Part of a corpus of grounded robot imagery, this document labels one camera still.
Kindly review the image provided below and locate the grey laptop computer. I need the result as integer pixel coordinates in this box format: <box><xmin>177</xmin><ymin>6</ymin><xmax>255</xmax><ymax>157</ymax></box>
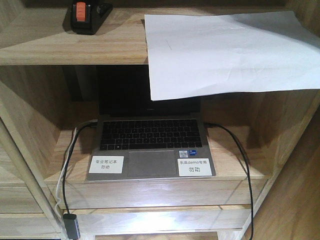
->
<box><xmin>87</xmin><ymin>65</ymin><xmax>216</xmax><ymax>182</ymax></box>

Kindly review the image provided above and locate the black stapler with orange tab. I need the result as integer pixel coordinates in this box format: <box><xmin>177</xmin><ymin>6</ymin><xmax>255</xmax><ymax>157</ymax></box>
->
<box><xmin>70</xmin><ymin>0</ymin><xmax>113</xmax><ymax>35</ymax></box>

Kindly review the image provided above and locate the black cable of laptop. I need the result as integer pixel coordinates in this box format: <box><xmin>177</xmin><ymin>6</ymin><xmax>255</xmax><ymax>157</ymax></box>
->
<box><xmin>61</xmin><ymin>122</ymin><xmax>97</xmax><ymax>213</ymax></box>
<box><xmin>205</xmin><ymin>122</ymin><xmax>255</xmax><ymax>240</ymax></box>

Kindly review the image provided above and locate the white paper sheet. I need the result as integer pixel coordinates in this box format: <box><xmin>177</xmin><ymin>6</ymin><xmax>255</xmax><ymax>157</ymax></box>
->
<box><xmin>144</xmin><ymin>11</ymin><xmax>320</xmax><ymax>101</ymax></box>

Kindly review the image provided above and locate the grey usb hub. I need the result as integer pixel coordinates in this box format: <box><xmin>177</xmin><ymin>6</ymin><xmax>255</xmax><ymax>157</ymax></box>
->
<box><xmin>62</xmin><ymin>213</ymin><xmax>81</xmax><ymax>240</ymax></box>

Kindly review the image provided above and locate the white cable left of laptop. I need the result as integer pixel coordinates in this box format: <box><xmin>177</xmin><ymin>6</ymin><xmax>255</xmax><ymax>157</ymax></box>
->
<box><xmin>54</xmin><ymin>119</ymin><xmax>97</xmax><ymax>213</ymax></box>

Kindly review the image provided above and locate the black cable left of laptop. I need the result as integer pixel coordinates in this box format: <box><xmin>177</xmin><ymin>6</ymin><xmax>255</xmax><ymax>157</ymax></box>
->
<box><xmin>61</xmin><ymin>122</ymin><xmax>97</xmax><ymax>213</ymax></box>

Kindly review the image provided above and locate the black cable right of laptop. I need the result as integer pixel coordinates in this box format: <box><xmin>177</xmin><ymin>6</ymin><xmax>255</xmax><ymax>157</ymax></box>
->
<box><xmin>205</xmin><ymin>122</ymin><xmax>255</xmax><ymax>240</ymax></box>

